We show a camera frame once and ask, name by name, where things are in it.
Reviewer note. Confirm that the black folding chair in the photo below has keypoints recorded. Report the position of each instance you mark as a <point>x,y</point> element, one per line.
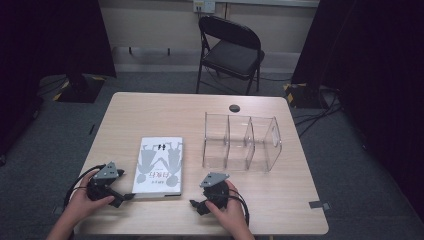
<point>230,56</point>

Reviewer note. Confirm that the white wall socket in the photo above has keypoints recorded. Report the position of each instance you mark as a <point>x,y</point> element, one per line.
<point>204,6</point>

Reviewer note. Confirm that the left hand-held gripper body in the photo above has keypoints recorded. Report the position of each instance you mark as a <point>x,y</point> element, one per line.
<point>106,173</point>

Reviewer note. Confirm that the black stand base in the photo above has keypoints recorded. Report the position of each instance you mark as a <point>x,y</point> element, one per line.
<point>80,90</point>
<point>301,96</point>

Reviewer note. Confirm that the clear acrylic divided organizer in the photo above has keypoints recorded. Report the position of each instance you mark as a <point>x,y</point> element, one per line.
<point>266,150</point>

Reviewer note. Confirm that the black round table grommet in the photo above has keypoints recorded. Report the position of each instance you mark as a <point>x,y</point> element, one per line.
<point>234,108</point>

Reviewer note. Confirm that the small black floor strip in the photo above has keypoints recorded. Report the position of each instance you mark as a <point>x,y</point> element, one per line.
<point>92,129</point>

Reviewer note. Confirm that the person's right hand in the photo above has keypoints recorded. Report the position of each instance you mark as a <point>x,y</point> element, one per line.
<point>231,215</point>

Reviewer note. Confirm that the dark curtain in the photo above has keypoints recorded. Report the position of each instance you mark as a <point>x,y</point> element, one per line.
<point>373,66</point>
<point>50,40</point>

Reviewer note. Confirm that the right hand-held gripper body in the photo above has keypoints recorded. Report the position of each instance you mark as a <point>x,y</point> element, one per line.
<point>215,191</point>

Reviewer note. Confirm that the person's left hand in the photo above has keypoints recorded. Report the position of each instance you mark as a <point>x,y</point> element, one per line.
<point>81,206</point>

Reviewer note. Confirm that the grey tape strip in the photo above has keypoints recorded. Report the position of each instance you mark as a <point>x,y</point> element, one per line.
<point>319,205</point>
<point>58,210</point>

